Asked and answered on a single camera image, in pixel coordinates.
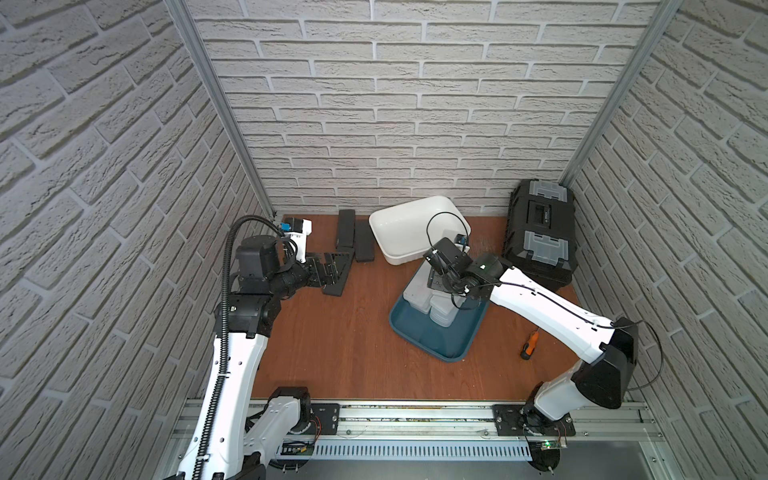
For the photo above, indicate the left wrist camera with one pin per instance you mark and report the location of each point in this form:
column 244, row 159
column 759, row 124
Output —
column 298, row 230

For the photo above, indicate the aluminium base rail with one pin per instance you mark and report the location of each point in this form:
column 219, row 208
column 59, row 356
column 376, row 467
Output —
column 336, row 419

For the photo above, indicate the white plastic tray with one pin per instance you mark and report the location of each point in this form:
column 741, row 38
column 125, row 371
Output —
column 405, row 232

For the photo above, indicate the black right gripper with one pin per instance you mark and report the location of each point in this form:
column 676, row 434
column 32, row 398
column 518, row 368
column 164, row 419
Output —
column 433, row 282

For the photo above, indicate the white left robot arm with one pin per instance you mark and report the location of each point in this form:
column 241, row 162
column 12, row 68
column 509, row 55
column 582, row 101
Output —
column 228, row 442

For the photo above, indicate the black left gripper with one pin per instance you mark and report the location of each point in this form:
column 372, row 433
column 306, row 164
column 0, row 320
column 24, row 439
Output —
column 315, row 271

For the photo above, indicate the black pencil case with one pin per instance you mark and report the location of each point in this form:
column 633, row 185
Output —
column 338, row 266
column 364, row 243
column 345, row 237

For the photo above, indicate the clear pencil case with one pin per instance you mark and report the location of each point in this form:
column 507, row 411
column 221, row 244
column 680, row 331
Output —
column 443, row 310
column 417, row 293

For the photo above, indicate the teal plastic tray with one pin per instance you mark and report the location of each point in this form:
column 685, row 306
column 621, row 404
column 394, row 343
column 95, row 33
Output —
column 447, row 344

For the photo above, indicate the black plastic toolbox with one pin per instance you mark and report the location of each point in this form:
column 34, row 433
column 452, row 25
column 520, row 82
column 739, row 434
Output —
column 540, row 235

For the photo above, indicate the orange handled screwdriver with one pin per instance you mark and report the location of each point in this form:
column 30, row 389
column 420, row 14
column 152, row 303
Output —
column 530, row 345

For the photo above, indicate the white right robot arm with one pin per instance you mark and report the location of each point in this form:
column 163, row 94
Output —
column 607, row 350

